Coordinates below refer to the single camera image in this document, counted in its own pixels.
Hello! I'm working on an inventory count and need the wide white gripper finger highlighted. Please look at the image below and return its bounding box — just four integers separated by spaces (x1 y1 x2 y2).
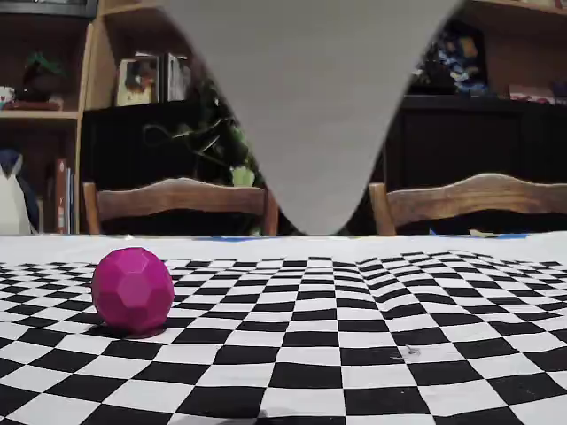
164 0 462 236

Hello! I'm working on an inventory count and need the pink faceted ball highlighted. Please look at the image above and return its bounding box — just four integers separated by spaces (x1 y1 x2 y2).
91 247 175 341

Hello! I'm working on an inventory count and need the white grey picture box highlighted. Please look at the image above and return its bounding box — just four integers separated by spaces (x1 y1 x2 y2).
166 52 195 102

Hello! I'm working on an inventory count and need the cream picture box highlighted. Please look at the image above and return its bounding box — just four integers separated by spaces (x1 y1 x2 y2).
116 57 161 107

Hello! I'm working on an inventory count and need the flat pink patterned box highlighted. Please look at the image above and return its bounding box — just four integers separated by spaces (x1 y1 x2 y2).
508 82 567 106

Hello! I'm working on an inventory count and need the green trailing houseplant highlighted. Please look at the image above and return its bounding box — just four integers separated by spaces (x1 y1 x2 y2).
144 79 262 236

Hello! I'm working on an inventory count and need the blue yellow brick model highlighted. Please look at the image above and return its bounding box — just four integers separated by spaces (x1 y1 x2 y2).
414 24 491 97

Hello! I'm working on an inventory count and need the black cabinet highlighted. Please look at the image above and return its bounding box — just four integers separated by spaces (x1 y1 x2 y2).
82 97 567 236

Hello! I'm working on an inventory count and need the wooden chair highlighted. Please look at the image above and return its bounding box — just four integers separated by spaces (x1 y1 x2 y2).
82 176 280 236
368 172 567 236

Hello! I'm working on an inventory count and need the wooden cabinet hutch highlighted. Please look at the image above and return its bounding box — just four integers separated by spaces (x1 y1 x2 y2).
86 0 567 112

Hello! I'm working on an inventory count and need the blue tape strip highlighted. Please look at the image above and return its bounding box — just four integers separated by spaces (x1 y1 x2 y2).
427 228 531 241

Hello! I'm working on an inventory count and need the black white checkered cloth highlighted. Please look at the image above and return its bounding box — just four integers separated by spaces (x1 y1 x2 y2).
0 233 567 425

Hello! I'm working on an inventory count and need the red spine book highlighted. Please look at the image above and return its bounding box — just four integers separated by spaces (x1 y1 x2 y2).
54 158 68 235

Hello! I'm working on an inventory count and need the brick bonsai tree model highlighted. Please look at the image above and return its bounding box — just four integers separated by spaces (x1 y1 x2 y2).
21 50 70 107

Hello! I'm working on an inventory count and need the wooden bookshelf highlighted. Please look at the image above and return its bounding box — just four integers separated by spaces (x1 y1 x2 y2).
0 0 97 236

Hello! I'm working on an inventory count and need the white blue penguin figure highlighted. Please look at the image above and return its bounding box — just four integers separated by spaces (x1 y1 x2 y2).
0 148 39 236

